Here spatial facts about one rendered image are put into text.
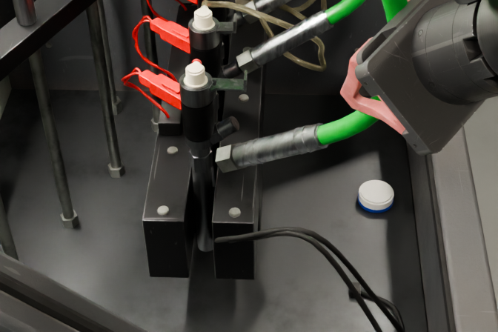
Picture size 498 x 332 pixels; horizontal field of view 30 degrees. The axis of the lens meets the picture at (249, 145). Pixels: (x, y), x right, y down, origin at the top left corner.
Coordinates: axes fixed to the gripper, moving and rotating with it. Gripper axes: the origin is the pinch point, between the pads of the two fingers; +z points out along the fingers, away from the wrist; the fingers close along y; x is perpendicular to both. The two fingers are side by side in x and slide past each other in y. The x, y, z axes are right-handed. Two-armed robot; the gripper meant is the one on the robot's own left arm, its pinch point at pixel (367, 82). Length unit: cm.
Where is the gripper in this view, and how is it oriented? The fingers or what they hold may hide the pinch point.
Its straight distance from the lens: 61.0
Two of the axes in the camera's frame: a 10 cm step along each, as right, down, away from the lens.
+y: -6.6, 6.5, -3.8
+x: 6.3, 7.5, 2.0
